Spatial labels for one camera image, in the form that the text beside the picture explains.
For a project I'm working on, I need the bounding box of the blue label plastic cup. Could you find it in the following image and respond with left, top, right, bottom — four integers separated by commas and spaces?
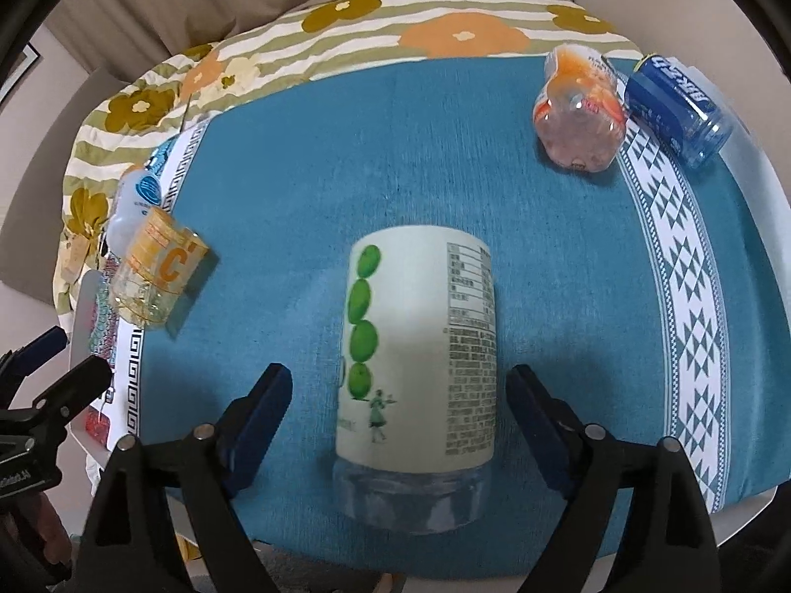
625, 54, 733, 169

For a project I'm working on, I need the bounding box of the person left hand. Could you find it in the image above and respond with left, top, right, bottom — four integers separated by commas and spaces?
13, 493, 72, 565

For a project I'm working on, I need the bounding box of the yellow orange label cup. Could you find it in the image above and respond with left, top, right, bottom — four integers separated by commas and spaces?
109, 208, 209, 328

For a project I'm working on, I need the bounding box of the orange label plastic cup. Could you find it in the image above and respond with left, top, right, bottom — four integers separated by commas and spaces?
532, 43, 626, 173

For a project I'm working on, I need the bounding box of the teal patterned cloth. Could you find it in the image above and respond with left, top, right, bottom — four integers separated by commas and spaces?
99, 58, 790, 578

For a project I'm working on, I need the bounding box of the white blue logo cup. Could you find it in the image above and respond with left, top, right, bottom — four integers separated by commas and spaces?
106, 168, 162, 257

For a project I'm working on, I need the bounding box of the floral striped quilt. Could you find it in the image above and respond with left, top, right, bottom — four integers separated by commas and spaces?
52, 0, 642, 327

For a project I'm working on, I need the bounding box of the framed picture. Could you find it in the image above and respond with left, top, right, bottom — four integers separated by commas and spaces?
0, 43, 40, 104

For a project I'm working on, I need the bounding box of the white green label cup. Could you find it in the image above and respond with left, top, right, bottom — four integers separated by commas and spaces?
334, 225, 497, 536

